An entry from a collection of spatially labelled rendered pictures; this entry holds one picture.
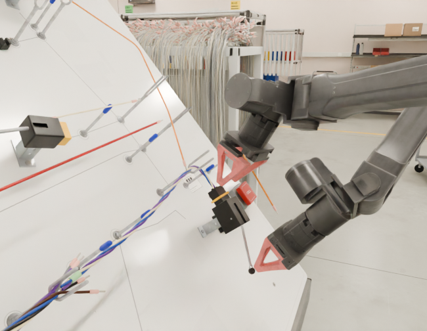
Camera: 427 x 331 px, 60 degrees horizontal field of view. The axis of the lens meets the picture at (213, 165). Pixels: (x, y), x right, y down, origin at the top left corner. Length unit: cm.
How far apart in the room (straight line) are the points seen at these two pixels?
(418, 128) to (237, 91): 32
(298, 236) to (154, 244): 25
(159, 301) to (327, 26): 834
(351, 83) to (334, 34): 821
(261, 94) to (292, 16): 830
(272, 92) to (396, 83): 20
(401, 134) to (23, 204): 60
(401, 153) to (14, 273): 59
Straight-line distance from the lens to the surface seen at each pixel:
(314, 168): 67
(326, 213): 63
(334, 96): 54
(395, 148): 69
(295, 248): 67
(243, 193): 89
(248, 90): 58
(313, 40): 877
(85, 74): 80
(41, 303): 41
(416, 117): 73
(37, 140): 54
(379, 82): 49
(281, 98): 62
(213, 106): 132
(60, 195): 59
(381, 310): 247
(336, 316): 234
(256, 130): 66
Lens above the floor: 145
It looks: 18 degrees down
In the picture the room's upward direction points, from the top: straight up
